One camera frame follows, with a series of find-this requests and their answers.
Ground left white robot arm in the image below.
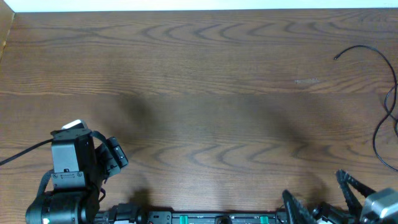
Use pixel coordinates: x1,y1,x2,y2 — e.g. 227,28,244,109
25,128,128,224

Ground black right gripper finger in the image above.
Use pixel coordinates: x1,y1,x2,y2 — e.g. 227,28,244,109
282,190,317,224
335,169,377,215

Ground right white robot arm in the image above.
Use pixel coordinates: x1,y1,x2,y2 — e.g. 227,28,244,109
282,169,397,224

